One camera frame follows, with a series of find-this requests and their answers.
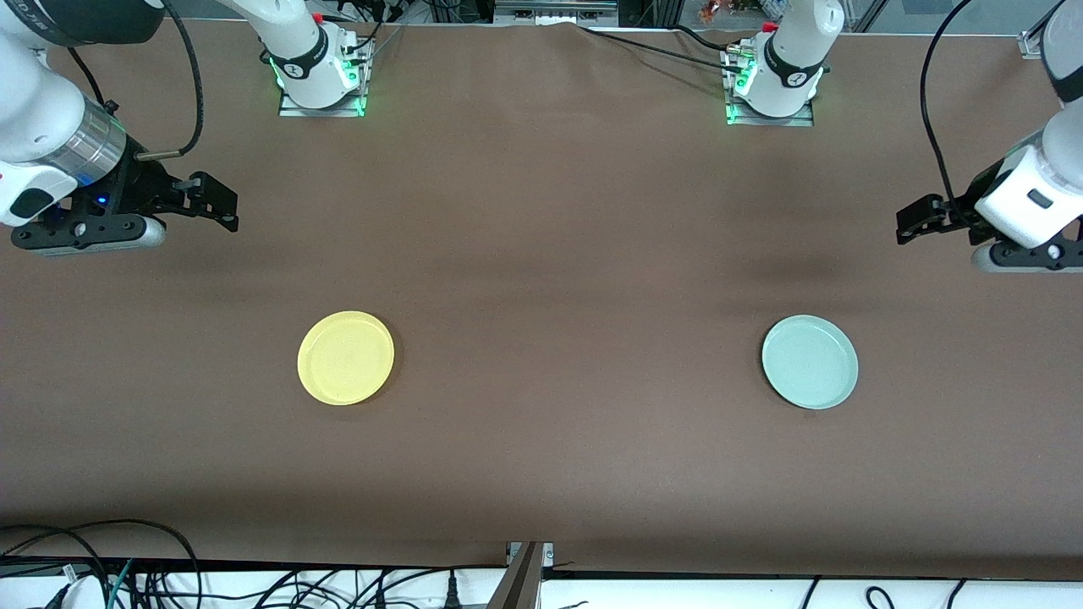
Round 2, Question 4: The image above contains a yellow round plate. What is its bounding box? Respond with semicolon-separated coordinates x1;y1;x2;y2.
297;310;395;406

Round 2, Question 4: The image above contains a looping black cable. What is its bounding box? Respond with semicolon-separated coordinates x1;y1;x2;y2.
0;518;201;609

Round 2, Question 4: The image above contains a short thin black cable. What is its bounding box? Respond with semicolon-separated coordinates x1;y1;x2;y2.
66;44;118;112

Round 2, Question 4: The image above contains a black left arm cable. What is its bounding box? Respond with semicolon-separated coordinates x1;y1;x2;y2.
921;0;976;225

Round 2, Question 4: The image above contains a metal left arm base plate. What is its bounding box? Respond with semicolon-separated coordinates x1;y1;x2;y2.
725;47;816;128

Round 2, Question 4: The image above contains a green cable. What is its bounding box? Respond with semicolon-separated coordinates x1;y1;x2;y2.
106;558;135;609

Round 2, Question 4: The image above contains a long black cable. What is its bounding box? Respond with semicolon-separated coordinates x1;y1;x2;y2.
578;27;747;70

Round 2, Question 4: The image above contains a grey metal device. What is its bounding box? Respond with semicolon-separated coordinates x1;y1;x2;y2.
493;0;618;26

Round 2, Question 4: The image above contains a pale green round plate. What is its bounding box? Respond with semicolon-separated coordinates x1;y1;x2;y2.
761;315;860;411

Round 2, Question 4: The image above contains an aluminium corner profile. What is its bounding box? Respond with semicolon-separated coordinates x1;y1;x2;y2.
1020;0;1069;60

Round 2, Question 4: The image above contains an aluminium profile post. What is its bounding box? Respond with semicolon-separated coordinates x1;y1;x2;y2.
487;541;547;609

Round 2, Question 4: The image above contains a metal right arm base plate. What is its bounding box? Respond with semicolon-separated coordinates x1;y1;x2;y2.
278;38;371;118

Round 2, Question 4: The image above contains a white lower shelf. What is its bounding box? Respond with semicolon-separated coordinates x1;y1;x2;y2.
0;565;1083;609

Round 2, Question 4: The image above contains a brown table cover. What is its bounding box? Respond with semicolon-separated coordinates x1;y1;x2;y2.
0;17;1083;584

